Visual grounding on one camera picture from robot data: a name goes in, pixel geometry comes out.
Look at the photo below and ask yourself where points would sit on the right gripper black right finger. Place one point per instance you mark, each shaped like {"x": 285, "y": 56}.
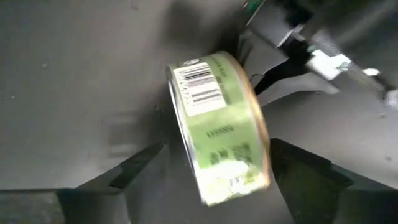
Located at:
{"x": 320, "y": 199}

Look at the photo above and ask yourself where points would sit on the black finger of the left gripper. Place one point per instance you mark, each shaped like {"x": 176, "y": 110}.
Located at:
{"x": 286, "y": 73}

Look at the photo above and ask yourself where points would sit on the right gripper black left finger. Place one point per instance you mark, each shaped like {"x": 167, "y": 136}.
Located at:
{"x": 62, "y": 207}

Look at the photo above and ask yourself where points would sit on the green tuna can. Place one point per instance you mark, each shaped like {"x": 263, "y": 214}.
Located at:
{"x": 220, "y": 130}

